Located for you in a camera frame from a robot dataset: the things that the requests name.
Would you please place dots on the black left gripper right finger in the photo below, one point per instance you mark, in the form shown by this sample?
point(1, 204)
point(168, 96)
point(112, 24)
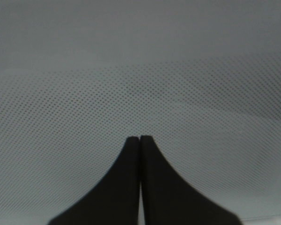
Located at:
point(168, 199)

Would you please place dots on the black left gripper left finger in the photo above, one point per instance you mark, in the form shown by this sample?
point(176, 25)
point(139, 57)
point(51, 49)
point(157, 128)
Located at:
point(114, 200)

